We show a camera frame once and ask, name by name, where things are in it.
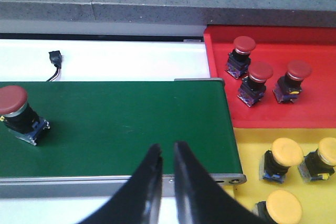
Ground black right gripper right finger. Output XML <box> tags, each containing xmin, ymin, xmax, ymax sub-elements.
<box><xmin>174</xmin><ymin>141</ymin><xmax>265</xmax><ymax>223</ymax></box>

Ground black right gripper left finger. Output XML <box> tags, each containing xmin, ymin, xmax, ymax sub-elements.
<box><xmin>81</xmin><ymin>144</ymin><xmax>163</xmax><ymax>223</ymax></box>

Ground yellow mushroom push button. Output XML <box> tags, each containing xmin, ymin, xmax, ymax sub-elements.
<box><xmin>259</xmin><ymin>137</ymin><xmax>303</xmax><ymax>184</ymax></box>
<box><xmin>298</xmin><ymin>137</ymin><xmax>335</xmax><ymax>182</ymax></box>
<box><xmin>252</xmin><ymin>189</ymin><xmax>303</xmax><ymax>224</ymax></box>

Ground red mushroom push button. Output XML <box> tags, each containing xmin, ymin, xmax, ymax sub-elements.
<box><xmin>273</xmin><ymin>60</ymin><xmax>312</xmax><ymax>104</ymax></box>
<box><xmin>237</xmin><ymin>61</ymin><xmax>273</xmax><ymax>108</ymax></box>
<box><xmin>226</xmin><ymin>36</ymin><xmax>256</xmax><ymax>79</ymax></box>
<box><xmin>1</xmin><ymin>85</ymin><xmax>50</xmax><ymax>146</ymax></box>

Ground green conveyor belt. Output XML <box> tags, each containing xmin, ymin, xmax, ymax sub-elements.
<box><xmin>1</xmin><ymin>80</ymin><xmax>243</xmax><ymax>178</ymax></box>

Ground yellow plate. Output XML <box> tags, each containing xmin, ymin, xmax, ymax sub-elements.
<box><xmin>223</xmin><ymin>128</ymin><xmax>335</xmax><ymax>223</ymax></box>

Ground red plate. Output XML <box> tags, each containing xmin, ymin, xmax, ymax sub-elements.
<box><xmin>204</xmin><ymin>25</ymin><xmax>335</xmax><ymax>128</ymax></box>

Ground aluminium conveyor front rail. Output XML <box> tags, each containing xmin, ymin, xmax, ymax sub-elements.
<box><xmin>0</xmin><ymin>173</ymin><xmax>247</xmax><ymax>200</ymax></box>

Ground black plug with cable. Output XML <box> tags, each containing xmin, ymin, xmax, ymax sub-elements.
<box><xmin>47</xmin><ymin>50</ymin><xmax>62</xmax><ymax>82</ymax></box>

